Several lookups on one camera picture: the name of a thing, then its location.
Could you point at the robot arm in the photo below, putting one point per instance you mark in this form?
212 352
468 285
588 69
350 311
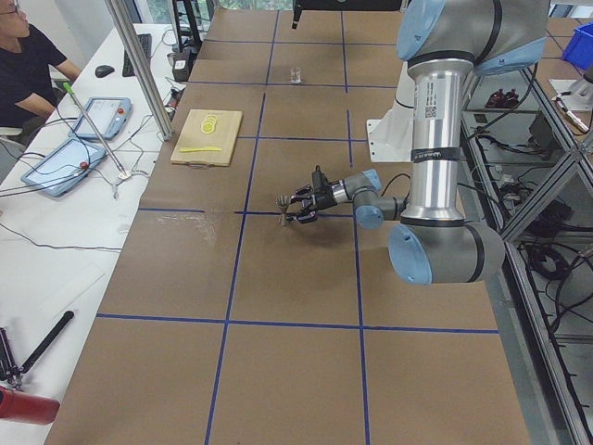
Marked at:
299 6
442 42

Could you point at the bamboo cutting board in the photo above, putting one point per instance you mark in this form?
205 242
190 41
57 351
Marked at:
224 136

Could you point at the aluminium frame post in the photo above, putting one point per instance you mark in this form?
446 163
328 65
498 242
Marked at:
124 26

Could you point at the steel jigger measuring cup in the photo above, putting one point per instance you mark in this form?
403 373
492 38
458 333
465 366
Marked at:
283 203

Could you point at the person in black shirt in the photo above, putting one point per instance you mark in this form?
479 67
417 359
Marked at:
26 55

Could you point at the blue plastic bin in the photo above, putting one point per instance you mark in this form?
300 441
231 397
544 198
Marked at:
579 51

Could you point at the black box with label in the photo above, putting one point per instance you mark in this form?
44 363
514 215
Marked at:
182 65

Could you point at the black computer mouse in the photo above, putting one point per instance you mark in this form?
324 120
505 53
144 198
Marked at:
103 71

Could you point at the metal rod green tip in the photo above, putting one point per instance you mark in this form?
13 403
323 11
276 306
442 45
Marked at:
124 175

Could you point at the near teach pendant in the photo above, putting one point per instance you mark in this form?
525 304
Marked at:
64 167

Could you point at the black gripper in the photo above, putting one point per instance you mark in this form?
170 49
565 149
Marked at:
322 198

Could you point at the black tripod handle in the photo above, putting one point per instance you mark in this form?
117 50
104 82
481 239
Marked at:
11 372

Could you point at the far teach pendant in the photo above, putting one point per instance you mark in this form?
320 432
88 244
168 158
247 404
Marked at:
109 114

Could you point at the red cylinder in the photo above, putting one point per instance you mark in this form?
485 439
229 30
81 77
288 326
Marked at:
21 407

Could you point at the teach pendant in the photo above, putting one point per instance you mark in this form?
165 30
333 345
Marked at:
109 114
64 167

